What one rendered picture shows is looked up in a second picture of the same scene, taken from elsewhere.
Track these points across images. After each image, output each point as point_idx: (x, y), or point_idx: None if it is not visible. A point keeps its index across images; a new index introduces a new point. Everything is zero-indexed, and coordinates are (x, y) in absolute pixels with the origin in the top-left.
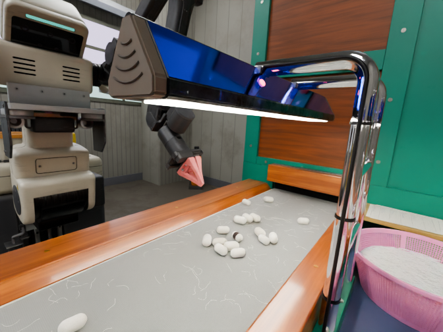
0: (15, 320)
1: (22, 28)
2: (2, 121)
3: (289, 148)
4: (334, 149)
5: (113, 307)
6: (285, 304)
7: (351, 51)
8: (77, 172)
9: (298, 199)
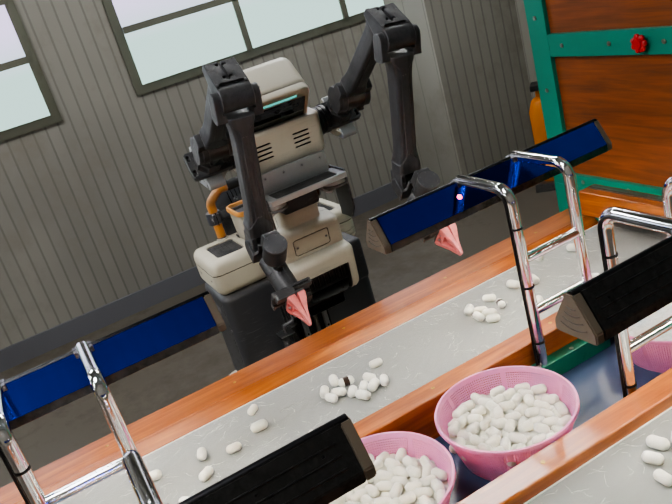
0: (345, 364)
1: (256, 120)
2: None
3: (609, 160)
4: (662, 162)
5: (396, 357)
6: (503, 347)
7: (497, 186)
8: (332, 245)
9: (628, 238)
